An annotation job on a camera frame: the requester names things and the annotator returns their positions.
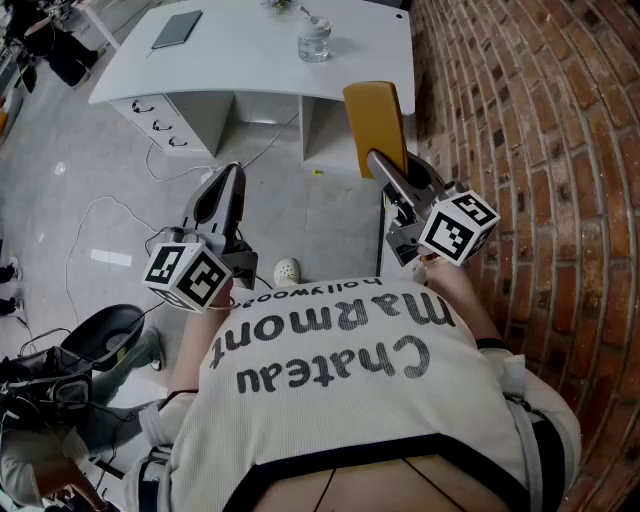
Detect white floor cable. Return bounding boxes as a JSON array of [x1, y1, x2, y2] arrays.
[[64, 195, 161, 326], [144, 142, 211, 182]]

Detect person's right forearm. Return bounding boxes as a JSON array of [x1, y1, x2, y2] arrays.
[[424, 257, 507, 351]]

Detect black device with cables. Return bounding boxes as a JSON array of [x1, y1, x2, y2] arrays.
[[0, 344, 95, 431]]

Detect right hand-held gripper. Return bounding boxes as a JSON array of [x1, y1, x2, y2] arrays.
[[366, 148, 501, 267]]

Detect grey flat tablet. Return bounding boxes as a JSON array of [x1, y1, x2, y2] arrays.
[[145, 8, 204, 59]]

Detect clear cup with pale lid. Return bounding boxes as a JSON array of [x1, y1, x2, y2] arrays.
[[296, 4, 334, 64]]

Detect white drawer cabinet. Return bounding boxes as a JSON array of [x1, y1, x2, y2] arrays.
[[108, 92, 236, 159]]

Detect person's left forearm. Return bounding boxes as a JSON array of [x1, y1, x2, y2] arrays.
[[167, 279, 236, 401]]

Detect person's white clog shoe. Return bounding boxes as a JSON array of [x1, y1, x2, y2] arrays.
[[273, 256, 302, 289]]

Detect person's white printed shirt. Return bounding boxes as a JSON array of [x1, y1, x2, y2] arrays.
[[122, 277, 584, 512]]

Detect grey cable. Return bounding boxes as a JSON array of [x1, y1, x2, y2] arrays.
[[239, 112, 301, 169]]

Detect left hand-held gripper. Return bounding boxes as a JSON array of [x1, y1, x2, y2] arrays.
[[141, 162, 260, 315]]

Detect white desk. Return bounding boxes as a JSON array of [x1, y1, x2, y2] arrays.
[[88, 0, 417, 164]]

